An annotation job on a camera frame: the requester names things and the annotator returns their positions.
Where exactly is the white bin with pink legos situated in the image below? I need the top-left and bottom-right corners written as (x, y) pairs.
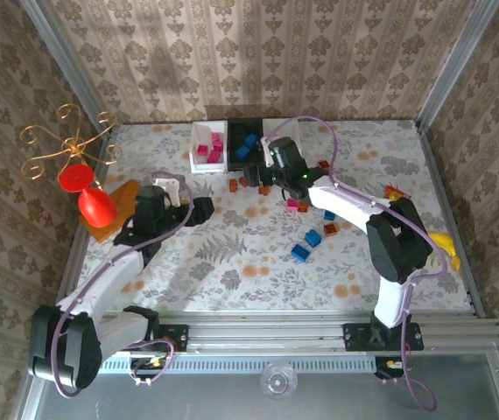
top-left (189, 121), bottom-right (228, 175)

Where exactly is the orange wooden board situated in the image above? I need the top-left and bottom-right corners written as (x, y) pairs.
top-left (77, 178), bottom-right (142, 243)

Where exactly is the black plastic bin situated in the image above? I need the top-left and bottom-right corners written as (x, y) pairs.
top-left (226, 117), bottom-right (266, 172)

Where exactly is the red plastic goblet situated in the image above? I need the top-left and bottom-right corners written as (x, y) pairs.
top-left (58, 164), bottom-right (119, 229)

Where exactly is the floral patterned tablecloth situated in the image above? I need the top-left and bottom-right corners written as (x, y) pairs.
top-left (72, 118), bottom-right (474, 312)

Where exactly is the red snack packet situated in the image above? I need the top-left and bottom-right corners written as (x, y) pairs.
top-left (383, 184), bottom-right (413, 201)

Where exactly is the yellow banana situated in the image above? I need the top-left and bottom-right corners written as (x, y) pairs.
top-left (426, 230), bottom-right (461, 270)

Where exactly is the clear plastic cup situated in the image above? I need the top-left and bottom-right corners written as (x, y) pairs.
top-left (260, 363), bottom-right (298, 399)

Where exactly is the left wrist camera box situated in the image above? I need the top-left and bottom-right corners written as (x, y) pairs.
top-left (151, 173), bottom-right (186, 207)

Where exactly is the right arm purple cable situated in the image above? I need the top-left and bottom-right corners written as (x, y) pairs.
top-left (266, 115), bottom-right (450, 413)

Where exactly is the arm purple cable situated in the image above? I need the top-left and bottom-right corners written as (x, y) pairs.
top-left (266, 115), bottom-right (450, 413)
top-left (50, 171), bottom-right (196, 399)

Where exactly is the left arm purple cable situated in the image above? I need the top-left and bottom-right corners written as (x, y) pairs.
top-left (50, 171), bottom-right (196, 399)

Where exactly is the gold wire ornament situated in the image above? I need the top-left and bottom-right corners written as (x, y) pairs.
top-left (19, 102), bottom-right (123, 181)

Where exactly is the left black mount plate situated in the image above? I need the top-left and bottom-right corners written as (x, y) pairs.
top-left (157, 323), bottom-right (189, 353)

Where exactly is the black mount plate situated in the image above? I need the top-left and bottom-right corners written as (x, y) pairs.
top-left (342, 322), bottom-right (425, 352)
top-left (157, 323), bottom-right (189, 353)

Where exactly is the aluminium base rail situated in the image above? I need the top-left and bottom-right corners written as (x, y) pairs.
top-left (100, 308), bottom-right (499, 364)

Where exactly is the grey slotted cable duct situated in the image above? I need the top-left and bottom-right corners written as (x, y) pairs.
top-left (99, 354), bottom-right (380, 375)

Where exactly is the left aluminium frame post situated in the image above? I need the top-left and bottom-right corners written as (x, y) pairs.
top-left (17, 0), bottom-right (119, 132)

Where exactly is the aluminium frame post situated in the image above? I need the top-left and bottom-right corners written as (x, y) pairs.
top-left (17, 0), bottom-right (119, 132)
top-left (414, 0), bottom-right (499, 132)

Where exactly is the right aluminium side rail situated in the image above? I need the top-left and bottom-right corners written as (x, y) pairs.
top-left (415, 122), bottom-right (494, 319)

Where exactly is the right aluminium frame post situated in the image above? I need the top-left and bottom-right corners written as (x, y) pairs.
top-left (414, 0), bottom-right (499, 132)

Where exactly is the right black mount plate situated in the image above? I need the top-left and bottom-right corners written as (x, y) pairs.
top-left (342, 322), bottom-right (425, 352)

